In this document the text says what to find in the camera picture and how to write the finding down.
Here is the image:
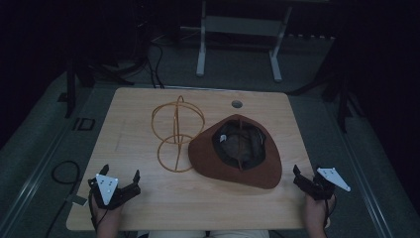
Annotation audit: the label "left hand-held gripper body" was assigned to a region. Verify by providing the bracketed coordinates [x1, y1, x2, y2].
[87, 173, 142, 211]

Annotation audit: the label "black rectangular floor frame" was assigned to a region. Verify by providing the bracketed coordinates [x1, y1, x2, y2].
[71, 117, 97, 132]

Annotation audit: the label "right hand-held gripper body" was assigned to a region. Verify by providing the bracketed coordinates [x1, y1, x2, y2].
[295, 167, 352, 201]

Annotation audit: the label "white metal desk frame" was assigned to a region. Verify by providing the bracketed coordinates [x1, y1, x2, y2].
[179, 0, 294, 83]

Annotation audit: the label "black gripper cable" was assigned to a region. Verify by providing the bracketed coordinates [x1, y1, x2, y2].
[322, 194, 338, 229]
[87, 194, 110, 232]

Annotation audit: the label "black floor cables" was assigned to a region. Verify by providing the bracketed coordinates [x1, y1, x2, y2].
[132, 33, 166, 89]

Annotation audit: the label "brown felt hat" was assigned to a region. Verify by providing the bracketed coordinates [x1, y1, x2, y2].
[187, 113, 283, 190]

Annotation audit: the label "person's left hand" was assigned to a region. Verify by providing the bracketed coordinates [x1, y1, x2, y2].
[90, 195, 125, 238]

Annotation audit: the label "gold wire hat stand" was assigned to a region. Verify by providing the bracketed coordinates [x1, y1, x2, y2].
[151, 95, 206, 174]

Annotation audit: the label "black cable loop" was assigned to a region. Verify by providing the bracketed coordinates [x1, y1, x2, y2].
[44, 160, 82, 238]

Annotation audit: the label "black floor stand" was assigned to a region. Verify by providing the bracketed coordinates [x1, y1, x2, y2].
[57, 49, 136, 119]
[290, 39, 366, 134]

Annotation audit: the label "person's right hand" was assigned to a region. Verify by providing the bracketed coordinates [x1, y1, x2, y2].
[303, 192, 337, 238]

